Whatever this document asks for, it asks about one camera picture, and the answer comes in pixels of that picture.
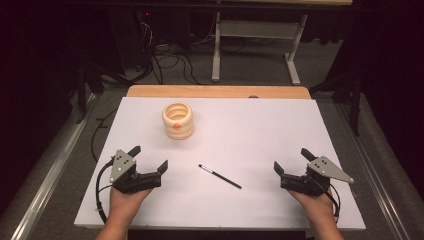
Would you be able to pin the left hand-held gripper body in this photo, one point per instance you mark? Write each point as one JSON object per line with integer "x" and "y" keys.
{"x": 123, "y": 166}

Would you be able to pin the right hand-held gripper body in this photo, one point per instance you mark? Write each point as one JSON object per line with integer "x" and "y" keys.
{"x": 321, "y": 166}

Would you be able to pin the black pen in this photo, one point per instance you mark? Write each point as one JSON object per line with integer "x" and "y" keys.
{"x": 220, "y": 176}

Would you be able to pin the person's left hand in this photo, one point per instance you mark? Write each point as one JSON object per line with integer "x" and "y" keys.
{"x": 123, "y": 205}

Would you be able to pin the person's right hand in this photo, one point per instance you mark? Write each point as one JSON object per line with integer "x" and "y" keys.
{"x": 318, "y": 208}

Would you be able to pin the white table board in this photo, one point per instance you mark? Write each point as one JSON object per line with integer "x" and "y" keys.
{"x": 233, "y": 140}

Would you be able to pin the black tripod stand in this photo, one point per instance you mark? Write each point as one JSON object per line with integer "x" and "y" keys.
{"x": 81, "y": 96}
{"x": 356, "y": 100}

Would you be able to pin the wooden table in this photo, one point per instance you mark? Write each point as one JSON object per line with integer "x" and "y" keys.
{"x": 200, "y": 91}

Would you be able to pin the dark equipment box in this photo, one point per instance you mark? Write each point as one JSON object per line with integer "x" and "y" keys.
{"x": 133, "y": 40}

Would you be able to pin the aluminium floor rail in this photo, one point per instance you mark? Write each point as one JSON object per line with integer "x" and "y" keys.
{"x": 50, "y": 176}
{"x": 373, "y": 173}

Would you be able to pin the white metal desk frame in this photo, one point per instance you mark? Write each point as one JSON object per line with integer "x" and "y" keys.
{"x": 216, "y": 56}

